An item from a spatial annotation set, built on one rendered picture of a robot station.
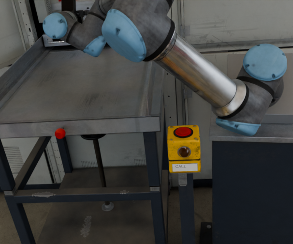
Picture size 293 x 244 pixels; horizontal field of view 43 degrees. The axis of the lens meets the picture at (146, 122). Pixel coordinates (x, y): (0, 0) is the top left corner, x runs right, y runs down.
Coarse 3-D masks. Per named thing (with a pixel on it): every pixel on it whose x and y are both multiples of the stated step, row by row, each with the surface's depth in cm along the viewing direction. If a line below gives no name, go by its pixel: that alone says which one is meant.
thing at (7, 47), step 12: (0, 0) 161; (0, 12) 162; (12, 12) 167; (0, 24) 163; (12, 24) 169; (0, 36) 165; (12, 36) 170; (24, 36) 172; (0, 48) 166; (12, 48) 171; (0, 60) 167; (12, 60) 169
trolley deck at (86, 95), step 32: (64, 64) 160; (96, 64) 157; (128, 64) 153; (32, 96) 134; (64, 96) 131; (96, 96) 129; (128, 96) 127; (160, 96) 124; (0, 128) 119; (32, 128) 118; (64, 128) 117; (96, 128) 116; (128, 128) 116; (160, 128) 115
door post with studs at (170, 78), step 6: (168, 12) 164; (168, 72) 178; (168, 78) 180; (174, 78) 180; (168, 84) 181; (174, 84) 181; (168, 90) 183; (174, 90) 183; (168, 96) 185; (174, 96) 184; (168, 102) 186; (174, 102) 186; (174, 108) 188; (174, 114) 190; (174, 120) 191; (174, 174) 209; (174, 180) 211; (174, 186) 213
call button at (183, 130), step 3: (177, 129) 93; (180, 129) 93; (183, 129) 93; (186, 129) 93; (189, 129) 93; (177, 132) 92; (180, 132) 92; (183, 132) 92; (186, 132) 92; (189, 132) 92; (180, 135) 91; (183, 135) 91; (186, 135) 91
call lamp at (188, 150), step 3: (180, 147) 90; (183, 147) 90; (186, 147) 90; (177, 150) 91; (180, 150) 90; (183, 150) 90; (186, 150) 90; (189, 150) 90; (177, 153) 91; (180, 153) 90; (183, 153) 90; (186, 153) 90; (189, 153) 90; (180, 156) 92; (183, 156) 90; (186, 156) 90
